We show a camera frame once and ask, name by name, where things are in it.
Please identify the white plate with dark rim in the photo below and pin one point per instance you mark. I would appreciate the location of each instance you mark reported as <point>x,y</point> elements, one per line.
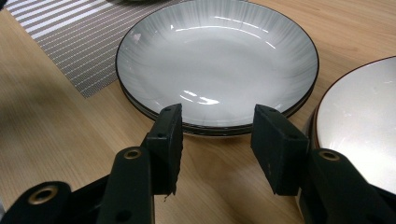
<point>218,62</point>
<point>218,131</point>

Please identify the white bowl with dark rim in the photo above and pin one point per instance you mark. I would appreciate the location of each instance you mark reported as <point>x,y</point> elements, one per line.
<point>358,124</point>

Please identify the grey striped placemat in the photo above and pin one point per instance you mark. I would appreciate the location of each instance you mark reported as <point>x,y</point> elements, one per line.
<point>77,46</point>

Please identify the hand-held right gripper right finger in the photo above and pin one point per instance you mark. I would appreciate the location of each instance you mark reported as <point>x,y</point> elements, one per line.
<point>280,155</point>

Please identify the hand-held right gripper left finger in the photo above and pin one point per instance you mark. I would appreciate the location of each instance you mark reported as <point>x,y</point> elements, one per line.
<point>166,149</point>

